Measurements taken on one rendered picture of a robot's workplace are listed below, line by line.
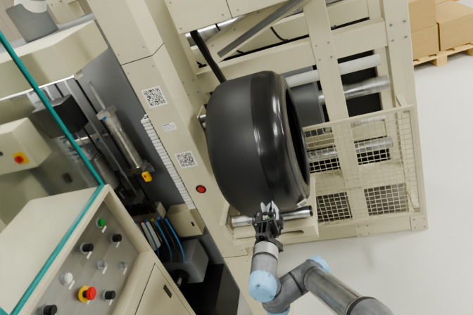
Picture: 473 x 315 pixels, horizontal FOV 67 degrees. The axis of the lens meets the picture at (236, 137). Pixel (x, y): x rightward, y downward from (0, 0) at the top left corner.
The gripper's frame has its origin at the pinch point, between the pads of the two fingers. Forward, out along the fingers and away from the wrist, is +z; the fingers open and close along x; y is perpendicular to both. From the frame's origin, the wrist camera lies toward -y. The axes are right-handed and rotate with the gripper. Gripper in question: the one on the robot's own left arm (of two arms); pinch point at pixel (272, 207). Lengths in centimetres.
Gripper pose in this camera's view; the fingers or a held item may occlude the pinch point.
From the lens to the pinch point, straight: 127.2
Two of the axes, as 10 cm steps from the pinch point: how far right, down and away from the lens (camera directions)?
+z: 1.4, -5.4, 8.3
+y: -3.3, -8.2, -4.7
